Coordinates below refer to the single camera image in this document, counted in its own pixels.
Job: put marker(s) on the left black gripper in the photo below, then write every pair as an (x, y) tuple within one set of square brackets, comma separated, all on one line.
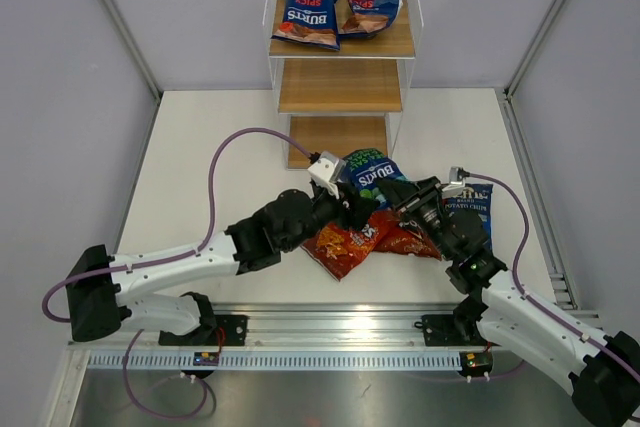
[(358, 211)]

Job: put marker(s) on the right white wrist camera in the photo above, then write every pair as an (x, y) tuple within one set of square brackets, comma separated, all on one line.
[(456, 182)]

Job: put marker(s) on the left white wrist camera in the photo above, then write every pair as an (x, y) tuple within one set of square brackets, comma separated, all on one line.
[(325, 171)]

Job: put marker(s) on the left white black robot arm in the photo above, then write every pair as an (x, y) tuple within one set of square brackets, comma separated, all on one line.
[(106, 294)]

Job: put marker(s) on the Kettle sea salt vinegar bag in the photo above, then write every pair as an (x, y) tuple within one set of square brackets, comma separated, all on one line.
[(476, 197)]

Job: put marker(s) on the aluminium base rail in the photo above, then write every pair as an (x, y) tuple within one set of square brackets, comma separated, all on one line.
[(292, 326)]

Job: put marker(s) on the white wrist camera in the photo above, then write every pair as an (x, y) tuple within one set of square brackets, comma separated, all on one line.
[(325, 171), (456, 182)]

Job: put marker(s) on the large red Doritos bag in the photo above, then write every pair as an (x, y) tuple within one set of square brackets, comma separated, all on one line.
[(339, 251)]

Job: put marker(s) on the Burts spicy chilli bag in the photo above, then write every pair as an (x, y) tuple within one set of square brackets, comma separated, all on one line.
[(309, 22), (368, 18)]

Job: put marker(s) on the white wire wooden shelf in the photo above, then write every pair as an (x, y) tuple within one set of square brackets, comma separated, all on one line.
[(348, 99)]

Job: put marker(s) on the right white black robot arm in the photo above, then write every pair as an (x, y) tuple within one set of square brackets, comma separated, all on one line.
[(599, 371)]

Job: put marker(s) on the small red Doritos bag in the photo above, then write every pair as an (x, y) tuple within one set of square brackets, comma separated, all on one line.
[(406, 240)]

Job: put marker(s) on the Burts sea salt vinegar bag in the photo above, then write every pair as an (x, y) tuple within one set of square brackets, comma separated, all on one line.
[(364, 166)]

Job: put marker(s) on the white slotted cable duct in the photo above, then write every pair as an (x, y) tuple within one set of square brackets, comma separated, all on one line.
[(278, 361)]

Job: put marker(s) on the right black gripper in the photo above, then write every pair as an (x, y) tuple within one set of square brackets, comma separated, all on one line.
[(410, 197)]

